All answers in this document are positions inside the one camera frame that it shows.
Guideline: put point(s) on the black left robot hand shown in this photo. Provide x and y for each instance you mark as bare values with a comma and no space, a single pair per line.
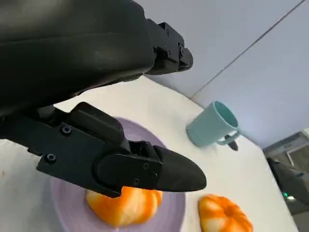
72,43

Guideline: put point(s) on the orange and white bread roll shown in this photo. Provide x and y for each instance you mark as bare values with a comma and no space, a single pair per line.
125,207
224,215

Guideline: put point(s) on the pale green mug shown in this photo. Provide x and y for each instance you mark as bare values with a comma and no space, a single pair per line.
205,130

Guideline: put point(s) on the lilac plate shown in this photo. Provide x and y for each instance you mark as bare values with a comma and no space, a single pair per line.
72,205

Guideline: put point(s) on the black table grommet hole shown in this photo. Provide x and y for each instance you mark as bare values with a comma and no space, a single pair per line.
233,145

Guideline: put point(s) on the grey workshop equipment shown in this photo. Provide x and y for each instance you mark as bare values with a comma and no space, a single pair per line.
289,174

